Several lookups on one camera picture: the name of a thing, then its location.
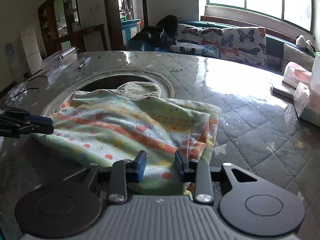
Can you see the black white plush toy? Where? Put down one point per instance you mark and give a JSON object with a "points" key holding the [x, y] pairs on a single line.
{"points": [[302, 43]]}

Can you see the grey plain cushion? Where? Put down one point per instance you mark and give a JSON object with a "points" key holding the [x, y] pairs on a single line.
{"points": [[292, 54]]}

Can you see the white refrigerator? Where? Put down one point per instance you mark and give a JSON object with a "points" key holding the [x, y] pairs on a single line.
{"points": [[31, 50]]}

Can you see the blue white cabinet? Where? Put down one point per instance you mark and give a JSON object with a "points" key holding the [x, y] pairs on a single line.
{"points": [[129, 29]]}

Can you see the black clothing pile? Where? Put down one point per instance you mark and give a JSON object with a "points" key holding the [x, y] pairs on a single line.
{"points": [[155, 38]]}

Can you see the pink tissue pack far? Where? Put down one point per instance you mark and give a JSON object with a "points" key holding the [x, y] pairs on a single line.
{"points": [[294, 74]]}

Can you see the long butterfly print cushion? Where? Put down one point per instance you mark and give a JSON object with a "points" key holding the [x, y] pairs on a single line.
{"points": [[198, 41]]}

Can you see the clear plastic food container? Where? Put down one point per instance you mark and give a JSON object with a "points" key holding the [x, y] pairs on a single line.
{"points": [[54, 65]]}

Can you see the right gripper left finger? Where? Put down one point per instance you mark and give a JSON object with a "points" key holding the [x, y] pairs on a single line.
{"points": [[70, 206]]}

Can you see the pink green tissue pack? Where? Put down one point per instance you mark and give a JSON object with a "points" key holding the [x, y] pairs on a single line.
{"points": [[306, 97]]}

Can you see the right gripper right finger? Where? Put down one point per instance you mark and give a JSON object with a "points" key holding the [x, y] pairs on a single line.
{"points": [[249, 204]]}

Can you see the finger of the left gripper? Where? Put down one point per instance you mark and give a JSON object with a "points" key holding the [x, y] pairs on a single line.
{"points": [[20, 116], [15, 130]]}

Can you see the round black induction cooktop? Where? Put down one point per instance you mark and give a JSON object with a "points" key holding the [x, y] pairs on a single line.
{"points": [[111, 82]]}

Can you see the green patterned child's garment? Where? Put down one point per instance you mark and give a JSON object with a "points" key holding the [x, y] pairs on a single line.
{"points": [[109, 125]]}

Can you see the dark wooden shelf cabinet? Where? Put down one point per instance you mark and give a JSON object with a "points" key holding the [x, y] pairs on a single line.
{"points": [[60, 25]]}

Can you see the large butterfly print cushion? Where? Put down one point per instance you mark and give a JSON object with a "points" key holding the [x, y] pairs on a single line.
{"points": [[245, 45]]}

